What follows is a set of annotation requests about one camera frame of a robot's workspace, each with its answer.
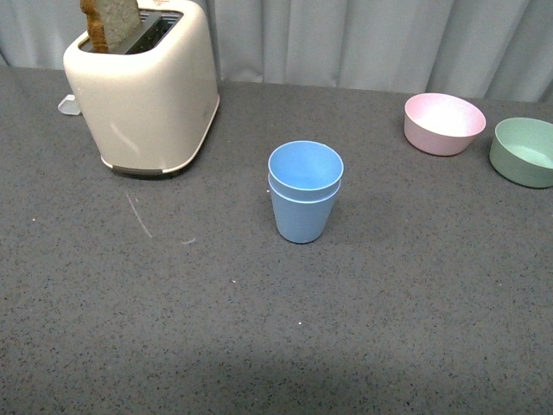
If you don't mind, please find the blue plastic cup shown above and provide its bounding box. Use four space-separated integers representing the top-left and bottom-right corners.
268 176 341 244
268 140 344 201

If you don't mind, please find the cream white toaster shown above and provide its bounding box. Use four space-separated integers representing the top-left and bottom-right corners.
63 1 219 176

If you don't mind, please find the pink plastic bowl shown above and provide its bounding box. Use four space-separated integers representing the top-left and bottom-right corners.
404 93 486 156

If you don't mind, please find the white power plug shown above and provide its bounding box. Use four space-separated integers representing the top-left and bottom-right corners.
57 94 81 116

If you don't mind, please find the toasted bread slice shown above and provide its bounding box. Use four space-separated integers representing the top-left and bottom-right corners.
80 0 141 53

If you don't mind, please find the green plastic bowl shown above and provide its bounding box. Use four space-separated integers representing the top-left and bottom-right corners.
489 118 552 188

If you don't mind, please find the grey curtain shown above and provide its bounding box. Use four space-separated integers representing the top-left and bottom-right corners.
0 0 553 104

